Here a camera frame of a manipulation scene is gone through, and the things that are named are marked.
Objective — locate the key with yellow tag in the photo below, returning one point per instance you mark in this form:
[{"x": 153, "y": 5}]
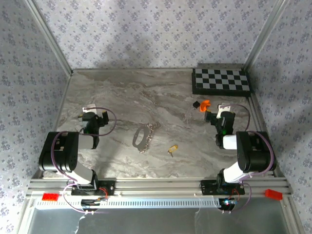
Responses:
[{"x": 173, "y": 148}]

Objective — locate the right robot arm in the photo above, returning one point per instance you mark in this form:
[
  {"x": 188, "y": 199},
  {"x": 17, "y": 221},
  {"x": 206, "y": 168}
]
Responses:
[{"x": 253, "y": 151}]

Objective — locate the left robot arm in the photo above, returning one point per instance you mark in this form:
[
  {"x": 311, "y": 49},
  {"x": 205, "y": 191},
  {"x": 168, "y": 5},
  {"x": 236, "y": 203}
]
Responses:
[{"x": 58, "y": 156}]

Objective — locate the orange plastic piece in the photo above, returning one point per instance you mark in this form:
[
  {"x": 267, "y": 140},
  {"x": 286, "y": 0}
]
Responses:
[{"x": 204, "y": 105}]

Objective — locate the small black block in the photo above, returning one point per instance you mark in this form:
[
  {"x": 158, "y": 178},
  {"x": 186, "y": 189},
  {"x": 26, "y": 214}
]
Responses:
[{"x": 196, "y": 104}]

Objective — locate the black grey chessboard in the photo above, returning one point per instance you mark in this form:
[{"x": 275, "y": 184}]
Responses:
[{"x": 221, "y": 80}]

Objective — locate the small circuit board with lights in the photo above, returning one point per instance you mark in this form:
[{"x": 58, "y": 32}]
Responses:
[{"x": 228, "y": 202}]

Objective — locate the red toy brick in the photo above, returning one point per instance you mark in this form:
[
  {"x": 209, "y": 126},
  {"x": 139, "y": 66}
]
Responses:
[
  {"x": 274, "y": 194},
  {"x": 50, "y": 196}
]

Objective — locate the shiny metal sheet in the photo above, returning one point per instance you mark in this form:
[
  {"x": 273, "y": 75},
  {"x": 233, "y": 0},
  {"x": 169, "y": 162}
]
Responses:
[{"x": 156, "y": 221}]

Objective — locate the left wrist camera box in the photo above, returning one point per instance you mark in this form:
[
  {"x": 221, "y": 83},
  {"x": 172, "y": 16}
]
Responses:
[{"x": 89, "y": 108}]

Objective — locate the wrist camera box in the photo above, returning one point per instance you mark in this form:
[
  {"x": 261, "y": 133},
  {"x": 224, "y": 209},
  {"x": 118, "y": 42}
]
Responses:
[
  {"x": 223, "y": 108},
  {"x": 89, "y": 108}
]

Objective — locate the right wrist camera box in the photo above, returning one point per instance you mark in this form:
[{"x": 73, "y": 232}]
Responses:
[{"x": 223, "y": 108}]

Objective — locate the aluminium table edge rail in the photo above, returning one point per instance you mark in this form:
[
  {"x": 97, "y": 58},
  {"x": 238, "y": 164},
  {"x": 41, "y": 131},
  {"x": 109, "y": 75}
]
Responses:
[
  {"x": 134, "y": 70},
  {"x": 59, "y": 104}
]

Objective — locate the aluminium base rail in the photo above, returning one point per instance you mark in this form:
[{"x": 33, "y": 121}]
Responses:
[{"x": 158, "y": 187}]

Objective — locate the aluminium corner post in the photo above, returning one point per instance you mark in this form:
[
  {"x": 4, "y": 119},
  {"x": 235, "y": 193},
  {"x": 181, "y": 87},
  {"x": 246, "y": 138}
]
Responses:
[
  {"x": 265, "y": 34},
  {"x": 50, "y": 36}
]

